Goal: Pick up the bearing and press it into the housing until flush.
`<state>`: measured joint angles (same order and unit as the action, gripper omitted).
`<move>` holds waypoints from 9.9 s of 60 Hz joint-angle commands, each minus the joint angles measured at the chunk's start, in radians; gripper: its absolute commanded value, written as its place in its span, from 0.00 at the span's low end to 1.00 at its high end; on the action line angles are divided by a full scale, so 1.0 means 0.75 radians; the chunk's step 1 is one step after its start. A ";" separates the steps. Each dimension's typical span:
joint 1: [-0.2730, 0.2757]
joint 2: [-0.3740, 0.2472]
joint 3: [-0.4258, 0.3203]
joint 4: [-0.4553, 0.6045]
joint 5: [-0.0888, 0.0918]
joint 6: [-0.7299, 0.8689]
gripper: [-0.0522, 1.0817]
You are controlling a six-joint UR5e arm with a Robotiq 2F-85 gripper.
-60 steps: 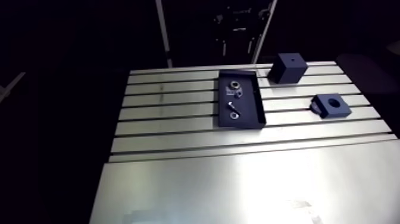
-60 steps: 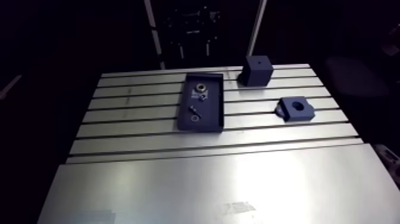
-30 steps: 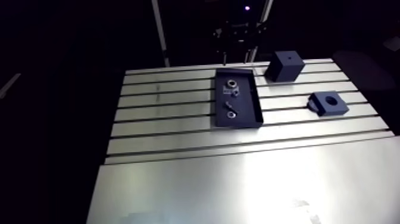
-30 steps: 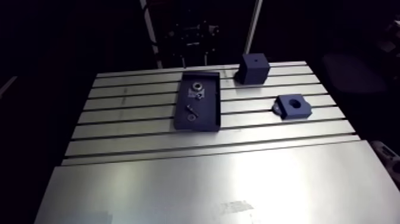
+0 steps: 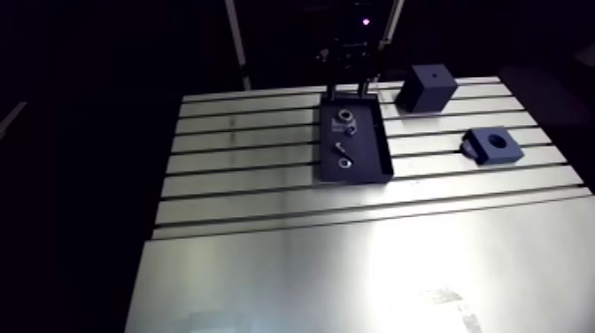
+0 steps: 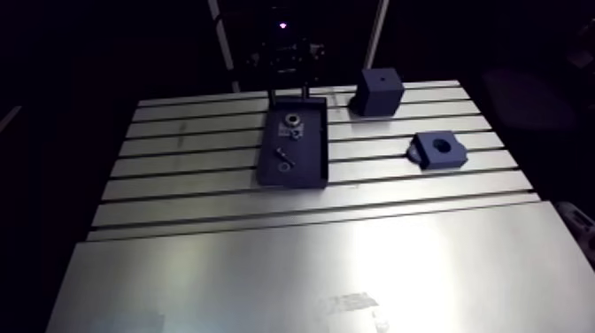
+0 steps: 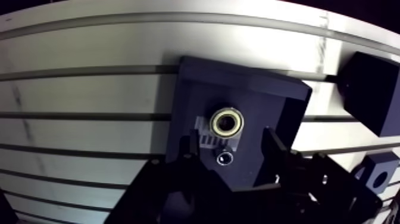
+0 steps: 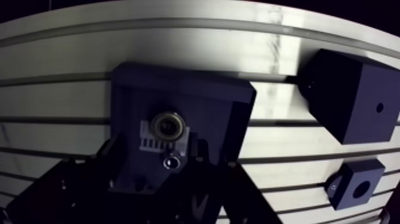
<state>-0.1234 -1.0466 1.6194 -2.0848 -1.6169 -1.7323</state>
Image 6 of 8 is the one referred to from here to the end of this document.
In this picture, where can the dark blue-grey housing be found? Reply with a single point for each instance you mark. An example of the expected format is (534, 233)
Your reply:
(441, 158)

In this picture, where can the steel bolt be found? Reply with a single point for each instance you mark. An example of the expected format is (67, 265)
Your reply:
(285, 157)

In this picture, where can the dark blue-grey tray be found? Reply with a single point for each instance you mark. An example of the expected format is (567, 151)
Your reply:
(297, 174)

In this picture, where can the steel bearing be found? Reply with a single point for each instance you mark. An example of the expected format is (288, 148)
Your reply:
(292, 119)

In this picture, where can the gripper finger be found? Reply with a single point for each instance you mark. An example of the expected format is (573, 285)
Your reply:
(273, 98)
(305, 92)

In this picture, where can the pale post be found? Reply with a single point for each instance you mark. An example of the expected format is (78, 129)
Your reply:
(375, 32)
(223, 42)

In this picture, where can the steel washer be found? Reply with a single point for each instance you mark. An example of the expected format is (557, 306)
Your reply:
(283, 167)

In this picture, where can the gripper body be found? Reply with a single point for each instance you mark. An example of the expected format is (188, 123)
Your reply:
(284, 58)

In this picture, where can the dark blue-grey block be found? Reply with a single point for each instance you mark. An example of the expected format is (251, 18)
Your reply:
(379, 93)

